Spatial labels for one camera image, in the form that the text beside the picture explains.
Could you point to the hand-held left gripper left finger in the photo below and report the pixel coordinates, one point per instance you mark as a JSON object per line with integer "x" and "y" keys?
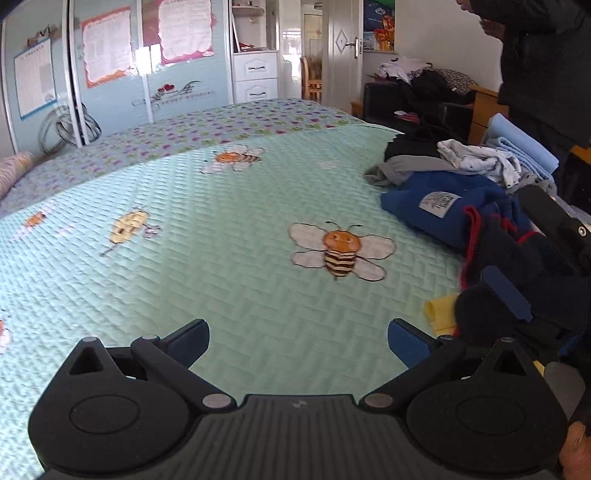
{"x": 189, "y": 344}

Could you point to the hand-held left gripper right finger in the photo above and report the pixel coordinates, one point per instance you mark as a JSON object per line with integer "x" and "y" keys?
{"x": 408, "y": 345}

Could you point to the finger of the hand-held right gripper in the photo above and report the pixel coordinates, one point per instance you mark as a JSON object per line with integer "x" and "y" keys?
{"x": 558, "y": 221}
{"x": 510, "y": 293}

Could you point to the dark red-trimmed garment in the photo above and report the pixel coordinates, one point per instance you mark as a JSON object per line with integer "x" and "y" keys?
{"x": 508, "y": 249}

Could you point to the person's right hand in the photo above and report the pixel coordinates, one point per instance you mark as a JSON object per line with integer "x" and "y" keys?
{"x": 579, "y": 452}

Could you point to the yellow cloth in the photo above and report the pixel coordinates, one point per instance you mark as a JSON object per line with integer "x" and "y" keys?
{"x": 441, "y": 316}

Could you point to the green bee-print bedspread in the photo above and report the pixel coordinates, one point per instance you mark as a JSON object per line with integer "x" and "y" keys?
{"x": 231, "y": 286}

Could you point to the light blue folded towel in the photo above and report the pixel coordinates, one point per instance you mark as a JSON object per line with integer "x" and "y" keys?
{"x": 521, "y": 143}

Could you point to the white dotted garment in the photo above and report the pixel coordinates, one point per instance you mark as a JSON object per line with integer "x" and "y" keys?
{"x": 480, "y": 159}

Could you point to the blue garment with white label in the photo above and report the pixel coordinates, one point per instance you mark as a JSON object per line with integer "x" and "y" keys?
{"x": 415, "y": 212}

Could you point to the wooden desk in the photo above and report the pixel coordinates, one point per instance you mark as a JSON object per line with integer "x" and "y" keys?
{"x": 487, "y": 110}

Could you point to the black armchair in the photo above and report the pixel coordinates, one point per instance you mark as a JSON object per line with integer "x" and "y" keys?
{"x": 392, "y": 106}

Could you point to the pink floral quilt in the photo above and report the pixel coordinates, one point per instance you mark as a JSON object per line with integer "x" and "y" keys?
{"x": 14, "y": 175}

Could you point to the grey hula hoops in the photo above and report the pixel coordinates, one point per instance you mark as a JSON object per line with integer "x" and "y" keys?
{"x": 69, "y": 129}

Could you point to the sliding-door wardrobe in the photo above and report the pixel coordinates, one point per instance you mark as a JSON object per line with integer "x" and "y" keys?
{"x": 115, "y": 106}

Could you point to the white door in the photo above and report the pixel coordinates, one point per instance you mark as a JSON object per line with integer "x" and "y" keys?
{"x": 341, "y": 60}

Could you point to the white drawer cabinet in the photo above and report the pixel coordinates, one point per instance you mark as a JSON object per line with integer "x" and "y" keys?
{"x": 254, "y": 76}

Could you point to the wooden chair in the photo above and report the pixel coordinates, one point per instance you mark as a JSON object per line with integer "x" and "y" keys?
{"x": 314, "y": 81}

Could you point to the blue-framed white poster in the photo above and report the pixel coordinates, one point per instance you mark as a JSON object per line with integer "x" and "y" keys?
{"x": 34, "y": 78}

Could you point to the orange-framed poster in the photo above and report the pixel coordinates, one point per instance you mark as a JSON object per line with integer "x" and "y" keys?
{"x": 108, "y": 46}

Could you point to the pink-framed poster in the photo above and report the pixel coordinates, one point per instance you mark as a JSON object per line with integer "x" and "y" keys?
{"x": 184, "y": 32}

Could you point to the colourful wall poster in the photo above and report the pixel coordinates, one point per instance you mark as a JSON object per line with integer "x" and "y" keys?
{"x": 378, "y": 25}

